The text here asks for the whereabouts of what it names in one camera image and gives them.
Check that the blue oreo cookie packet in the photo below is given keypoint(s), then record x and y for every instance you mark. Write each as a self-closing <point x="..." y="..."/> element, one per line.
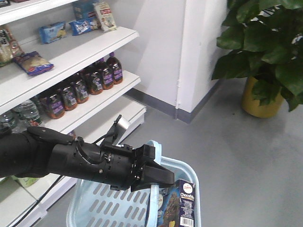
<point x="79" y="27"/>

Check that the white snack bag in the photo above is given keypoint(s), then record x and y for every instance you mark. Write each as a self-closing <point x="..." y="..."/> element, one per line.
<point x="104" y="16"/>

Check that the blue Chocofello cookie box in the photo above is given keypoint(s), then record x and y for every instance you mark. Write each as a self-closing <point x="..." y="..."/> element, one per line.
<point x="176" y="205"/>

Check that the green potted plant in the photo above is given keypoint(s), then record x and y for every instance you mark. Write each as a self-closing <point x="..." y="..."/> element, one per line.
<point x="264" y="40"/>

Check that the white supermarket shelving unit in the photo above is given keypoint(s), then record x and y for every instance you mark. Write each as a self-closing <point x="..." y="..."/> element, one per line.
<point x="68" y="55"/>

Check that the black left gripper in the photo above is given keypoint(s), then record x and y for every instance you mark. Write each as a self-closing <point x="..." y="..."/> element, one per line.
<point x="123" y="167"/>

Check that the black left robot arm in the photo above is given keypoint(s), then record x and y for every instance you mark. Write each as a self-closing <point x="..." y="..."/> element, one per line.
<point x="40" y="151"/>

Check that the yellow plant pot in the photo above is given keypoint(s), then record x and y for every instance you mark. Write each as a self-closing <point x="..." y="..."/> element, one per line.
<point x="261" y="100"/>

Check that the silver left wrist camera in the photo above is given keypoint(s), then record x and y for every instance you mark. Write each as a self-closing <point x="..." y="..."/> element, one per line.
<point x="117" y="130"/>

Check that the light blue plastic basket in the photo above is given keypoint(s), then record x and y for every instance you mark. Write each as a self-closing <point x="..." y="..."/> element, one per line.
<point x="96" y="205"/>

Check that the blue rice cracker packet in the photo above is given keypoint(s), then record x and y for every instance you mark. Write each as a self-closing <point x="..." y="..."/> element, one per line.
<point x="32" y="63"/>

